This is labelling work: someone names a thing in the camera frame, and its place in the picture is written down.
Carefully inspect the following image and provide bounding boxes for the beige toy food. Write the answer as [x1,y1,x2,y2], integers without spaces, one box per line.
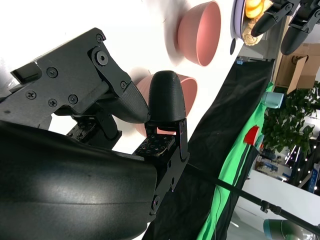
[241,21,261,47]

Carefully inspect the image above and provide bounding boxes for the yellow toy food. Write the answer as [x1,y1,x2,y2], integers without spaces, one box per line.
[244,0,266,18]

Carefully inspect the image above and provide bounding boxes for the red toy watermelon slice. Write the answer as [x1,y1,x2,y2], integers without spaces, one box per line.
[243,125,261,146]

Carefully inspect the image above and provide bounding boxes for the blue printed box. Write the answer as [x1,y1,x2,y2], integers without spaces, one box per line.
[308,166,320,194]

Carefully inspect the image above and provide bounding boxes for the green backdrop cloth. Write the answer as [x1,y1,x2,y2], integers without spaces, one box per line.
[196,82,275,240]

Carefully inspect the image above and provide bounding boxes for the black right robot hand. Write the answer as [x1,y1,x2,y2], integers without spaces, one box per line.
[0,27,190,240]

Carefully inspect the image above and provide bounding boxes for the pink plastic bowl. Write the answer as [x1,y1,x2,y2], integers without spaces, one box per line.
[176,0,222,68]
[135,73,196,138]
[178,73,199,117]

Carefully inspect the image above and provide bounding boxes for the brown cardboard box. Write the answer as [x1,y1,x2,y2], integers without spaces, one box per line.
[273,43,320,95]

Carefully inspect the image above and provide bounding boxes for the purple plate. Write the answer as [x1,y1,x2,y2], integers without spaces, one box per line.
[230,0,251,42]

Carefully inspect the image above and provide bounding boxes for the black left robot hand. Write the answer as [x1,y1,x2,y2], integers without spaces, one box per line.
[251,0,320,56]

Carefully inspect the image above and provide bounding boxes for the green leafy plant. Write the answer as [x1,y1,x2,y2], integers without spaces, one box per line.
[262,81,320,153]

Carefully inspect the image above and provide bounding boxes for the black backdrop cloth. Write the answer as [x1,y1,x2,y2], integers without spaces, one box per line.
[142,59,276,240]

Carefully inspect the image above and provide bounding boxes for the teal cup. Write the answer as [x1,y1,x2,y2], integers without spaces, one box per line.
[261,91,285,109]

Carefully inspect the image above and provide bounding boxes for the teal cylinder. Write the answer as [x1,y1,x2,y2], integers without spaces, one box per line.
[262,218,320,240]

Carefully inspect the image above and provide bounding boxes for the black metal rod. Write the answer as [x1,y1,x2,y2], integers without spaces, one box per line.
[186,162,320,237]

